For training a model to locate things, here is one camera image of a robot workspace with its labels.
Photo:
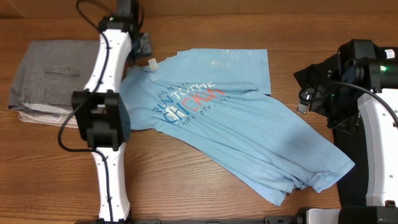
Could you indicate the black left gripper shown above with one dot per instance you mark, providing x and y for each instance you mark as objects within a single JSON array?
[{"x": 147, "y": 49}]

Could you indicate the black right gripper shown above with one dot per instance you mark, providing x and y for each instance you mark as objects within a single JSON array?
[{"x": 319, "y": 95}]

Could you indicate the light blue printed t-shirt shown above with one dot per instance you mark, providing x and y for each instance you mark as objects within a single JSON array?
[{"x": 219, "y": 101}]

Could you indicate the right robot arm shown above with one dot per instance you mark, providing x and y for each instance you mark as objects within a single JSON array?
[{"x": 368, "y": 193}]

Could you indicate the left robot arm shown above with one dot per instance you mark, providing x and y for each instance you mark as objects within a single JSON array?
[{"x": 102, "y": 118}]

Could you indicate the folded grey trousers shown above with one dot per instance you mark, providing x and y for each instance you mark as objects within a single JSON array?
[{"x": 50, "y": 71}]

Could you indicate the folded beige garment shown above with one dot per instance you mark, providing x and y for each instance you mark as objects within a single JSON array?
[{"x": 40, "y": 117}]

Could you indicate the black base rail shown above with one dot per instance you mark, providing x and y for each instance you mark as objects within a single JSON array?
[{"x": 265, "y": 220}]

